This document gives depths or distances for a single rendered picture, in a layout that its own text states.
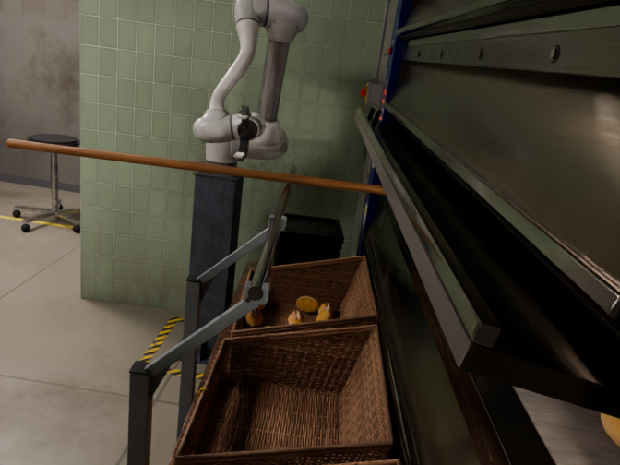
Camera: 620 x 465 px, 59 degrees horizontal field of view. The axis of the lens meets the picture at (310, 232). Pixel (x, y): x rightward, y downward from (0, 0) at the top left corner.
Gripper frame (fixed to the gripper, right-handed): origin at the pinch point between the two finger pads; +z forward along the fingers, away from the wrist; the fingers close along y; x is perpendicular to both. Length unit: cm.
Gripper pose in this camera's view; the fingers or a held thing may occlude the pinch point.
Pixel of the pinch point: (240, 137)
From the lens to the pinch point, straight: 198.1
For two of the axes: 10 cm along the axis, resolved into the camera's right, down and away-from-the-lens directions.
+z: -0.4, 3.1, -9.5
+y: -1.3, 9.4, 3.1
